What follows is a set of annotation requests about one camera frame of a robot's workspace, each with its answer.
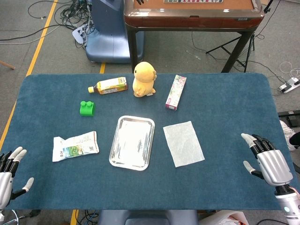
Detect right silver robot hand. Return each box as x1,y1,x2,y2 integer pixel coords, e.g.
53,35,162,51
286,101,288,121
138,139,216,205
240,133,294,188

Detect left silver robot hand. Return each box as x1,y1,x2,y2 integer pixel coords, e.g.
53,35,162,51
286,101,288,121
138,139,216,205
0,146,35,210

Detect white paper sheet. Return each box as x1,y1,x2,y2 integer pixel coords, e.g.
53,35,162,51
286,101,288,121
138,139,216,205
163,120,205,168

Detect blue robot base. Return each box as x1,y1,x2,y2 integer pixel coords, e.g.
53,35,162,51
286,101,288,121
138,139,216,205
85,0,145,63

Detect silver metal tray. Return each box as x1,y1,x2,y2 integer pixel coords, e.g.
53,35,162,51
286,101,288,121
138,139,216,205
109,115,156,172

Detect white shoe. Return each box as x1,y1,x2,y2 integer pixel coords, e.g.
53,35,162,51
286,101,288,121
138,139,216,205
279,120,297,152

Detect black metal floor base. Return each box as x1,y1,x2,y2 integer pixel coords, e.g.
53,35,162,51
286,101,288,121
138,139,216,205
277,110,300,127

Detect face-up mahjong tile row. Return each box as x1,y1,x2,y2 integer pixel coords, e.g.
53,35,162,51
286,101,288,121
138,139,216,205
163,0,224,4

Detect brown mahjong table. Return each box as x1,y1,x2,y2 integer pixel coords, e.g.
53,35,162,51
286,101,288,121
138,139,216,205
123,0,265,73

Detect blue table mat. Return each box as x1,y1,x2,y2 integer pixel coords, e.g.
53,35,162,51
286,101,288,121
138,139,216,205
0,73,295,211

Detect white socket board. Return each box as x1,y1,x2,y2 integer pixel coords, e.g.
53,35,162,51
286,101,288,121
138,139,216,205
72,25,89,45

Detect white plastic bag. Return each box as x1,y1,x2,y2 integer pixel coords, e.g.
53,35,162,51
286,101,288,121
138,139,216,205
199,210,249,225

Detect white printed snack bag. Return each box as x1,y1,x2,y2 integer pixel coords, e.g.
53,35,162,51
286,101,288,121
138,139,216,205
52,131,100,163

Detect yellow plush chick toy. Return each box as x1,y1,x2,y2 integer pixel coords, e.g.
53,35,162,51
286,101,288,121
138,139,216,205
132,61,157,98

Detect white power strip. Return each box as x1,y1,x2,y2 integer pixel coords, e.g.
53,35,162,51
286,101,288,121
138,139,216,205
278,77,300,94

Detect yellow-label tea bottle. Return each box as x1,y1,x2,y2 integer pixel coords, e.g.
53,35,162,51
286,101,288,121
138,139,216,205
88,77,129,95

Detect pink floral carton box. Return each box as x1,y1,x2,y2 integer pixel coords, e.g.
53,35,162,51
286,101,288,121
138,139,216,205
165,75,188,111

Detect green toy building block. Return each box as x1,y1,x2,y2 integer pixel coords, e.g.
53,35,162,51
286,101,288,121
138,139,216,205
79,100,96,117

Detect wooden pole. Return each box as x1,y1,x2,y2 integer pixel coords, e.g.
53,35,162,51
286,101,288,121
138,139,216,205
0,60,16,70

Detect black tripod stand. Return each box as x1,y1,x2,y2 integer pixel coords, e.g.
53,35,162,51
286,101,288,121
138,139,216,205
206,0,275,73

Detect blue-grey robot torso base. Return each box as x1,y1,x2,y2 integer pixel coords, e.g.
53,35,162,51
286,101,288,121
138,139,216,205
97,210,199,225

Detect white coiled cable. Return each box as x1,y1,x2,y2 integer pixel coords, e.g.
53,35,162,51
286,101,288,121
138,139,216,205
280,61,300,78

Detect black floor cable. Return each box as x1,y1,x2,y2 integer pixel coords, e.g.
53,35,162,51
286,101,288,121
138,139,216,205
0,22,63,42

